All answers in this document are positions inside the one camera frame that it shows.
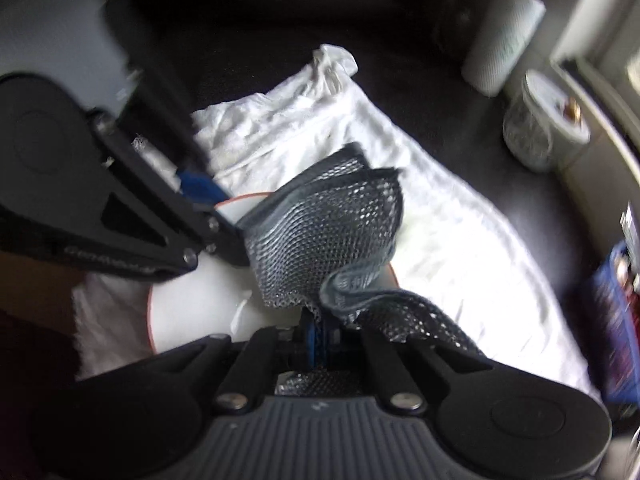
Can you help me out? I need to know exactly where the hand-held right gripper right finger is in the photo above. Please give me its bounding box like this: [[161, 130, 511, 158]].
[[316, 321, 483, 409]]

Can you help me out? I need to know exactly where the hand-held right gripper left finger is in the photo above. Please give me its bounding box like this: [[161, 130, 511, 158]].
[[150, 319, 315, 409]]

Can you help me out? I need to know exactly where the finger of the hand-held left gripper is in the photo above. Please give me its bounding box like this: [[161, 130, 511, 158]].
[[90, 110, 249, 282], [117, 55, 230, 209]]

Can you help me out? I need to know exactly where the grey mesh scrubbing cloth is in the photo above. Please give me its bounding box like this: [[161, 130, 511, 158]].
[[234, 142, 485, 397]]

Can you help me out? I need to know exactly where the blue printed package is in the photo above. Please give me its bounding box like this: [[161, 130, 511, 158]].
[[582, 242, 640, 407]]

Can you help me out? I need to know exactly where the clear plastic container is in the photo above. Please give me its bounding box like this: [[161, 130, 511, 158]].
[[502, 69, 592, 173]]

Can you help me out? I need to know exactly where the white paper towel roll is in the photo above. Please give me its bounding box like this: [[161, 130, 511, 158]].
[[460, 0, 547, 98]]

